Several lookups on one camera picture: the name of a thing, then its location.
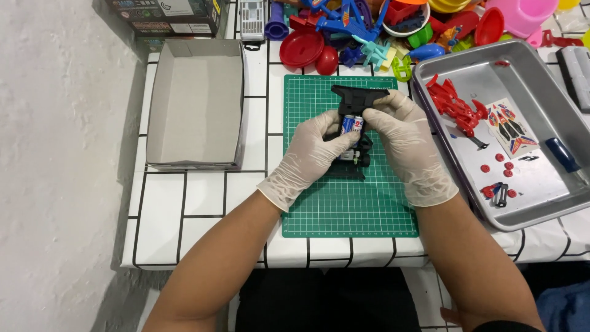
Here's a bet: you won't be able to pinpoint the person's right hand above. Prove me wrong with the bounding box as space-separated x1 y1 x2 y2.
362 90 460 208

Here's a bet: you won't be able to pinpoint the person's left hand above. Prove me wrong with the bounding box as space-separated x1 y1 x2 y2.
257 110 361 213

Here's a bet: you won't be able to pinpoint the black toy car chassis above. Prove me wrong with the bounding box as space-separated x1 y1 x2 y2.
323 84 391 180

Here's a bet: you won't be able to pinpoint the red toy car body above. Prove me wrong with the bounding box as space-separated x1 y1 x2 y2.
425 74 489 138

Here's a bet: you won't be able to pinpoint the green cutting mat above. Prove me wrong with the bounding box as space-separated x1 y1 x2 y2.
282 75 419 239

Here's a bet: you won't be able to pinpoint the toy car sticker sheet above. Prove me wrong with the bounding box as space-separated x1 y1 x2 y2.
485 98 540 160

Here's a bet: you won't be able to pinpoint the open grey cardboard box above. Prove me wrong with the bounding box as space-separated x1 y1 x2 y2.
146 39 248 171

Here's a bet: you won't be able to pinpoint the heap of colourful plastic toys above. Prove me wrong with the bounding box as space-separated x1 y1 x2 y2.
265 0 590 84

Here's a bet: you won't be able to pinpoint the white black-lined tablecloth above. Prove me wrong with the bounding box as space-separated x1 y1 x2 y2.
121 0 590 271

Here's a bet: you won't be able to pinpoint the metal baking tray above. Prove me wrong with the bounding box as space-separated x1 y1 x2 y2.
411 40 590 232

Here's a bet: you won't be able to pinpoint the person's black trousers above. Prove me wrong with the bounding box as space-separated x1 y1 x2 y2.
234 267 423 332

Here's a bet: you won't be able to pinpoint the grey and black block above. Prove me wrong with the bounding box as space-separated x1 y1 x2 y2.
555 45 590 114

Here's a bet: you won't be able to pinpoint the stack of black printed cartons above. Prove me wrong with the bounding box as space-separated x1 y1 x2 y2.
105 0 230 52

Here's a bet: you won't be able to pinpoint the blue cloth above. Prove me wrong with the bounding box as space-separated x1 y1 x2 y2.
535 279 590 332

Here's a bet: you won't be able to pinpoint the blue handled screwdriver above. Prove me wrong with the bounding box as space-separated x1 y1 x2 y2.
545 137 590 186

